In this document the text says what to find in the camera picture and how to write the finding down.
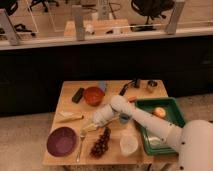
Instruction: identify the blue object behind bowl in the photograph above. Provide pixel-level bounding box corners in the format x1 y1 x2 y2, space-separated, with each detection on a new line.
98 81 107 92

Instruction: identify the purple plate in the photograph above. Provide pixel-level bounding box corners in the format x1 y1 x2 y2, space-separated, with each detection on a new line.
46 127 77 157

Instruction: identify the black handled knife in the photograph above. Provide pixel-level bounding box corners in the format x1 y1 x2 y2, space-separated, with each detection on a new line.
119 81 133 96

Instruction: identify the small metal can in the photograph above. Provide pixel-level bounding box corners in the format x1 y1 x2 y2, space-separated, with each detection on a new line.
147 80 158 92

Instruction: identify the wooden table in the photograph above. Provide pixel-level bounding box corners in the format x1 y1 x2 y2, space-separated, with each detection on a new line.
43 81 177 166

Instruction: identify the red bowl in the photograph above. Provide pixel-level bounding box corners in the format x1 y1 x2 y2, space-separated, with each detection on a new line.
83 87 105 106

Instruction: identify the bunch of dark grapes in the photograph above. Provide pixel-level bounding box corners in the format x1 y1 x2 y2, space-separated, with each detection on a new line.
90 127 111 158

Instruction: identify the blue plastic cup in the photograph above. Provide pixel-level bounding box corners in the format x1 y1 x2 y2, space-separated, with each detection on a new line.
119 113 130 124

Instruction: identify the black rectangular sponge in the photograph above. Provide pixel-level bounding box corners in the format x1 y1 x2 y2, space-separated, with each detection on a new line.
72 88 84 103

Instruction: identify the orange carrot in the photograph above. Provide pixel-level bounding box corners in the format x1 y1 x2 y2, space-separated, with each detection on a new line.
128 97 137 102

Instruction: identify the orange apple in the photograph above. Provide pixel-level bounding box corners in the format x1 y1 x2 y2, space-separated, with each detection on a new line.
153 107 166 118

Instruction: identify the green plastic tray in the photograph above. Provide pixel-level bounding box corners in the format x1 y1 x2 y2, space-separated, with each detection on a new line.
135 97 185 156

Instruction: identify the yellow banana piece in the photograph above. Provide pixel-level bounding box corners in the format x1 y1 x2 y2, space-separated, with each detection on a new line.
60 112 84 122

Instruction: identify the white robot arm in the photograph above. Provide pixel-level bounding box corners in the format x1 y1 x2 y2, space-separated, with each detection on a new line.
92 95 213 171

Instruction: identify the black small box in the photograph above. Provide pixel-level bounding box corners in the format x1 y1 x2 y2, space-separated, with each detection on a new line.
134 78 141 88

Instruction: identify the black office chair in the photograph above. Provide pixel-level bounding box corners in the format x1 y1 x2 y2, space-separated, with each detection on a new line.
131 0 175 23

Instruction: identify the white plastic cup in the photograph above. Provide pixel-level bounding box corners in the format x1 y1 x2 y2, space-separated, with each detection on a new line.
120 135 138 156

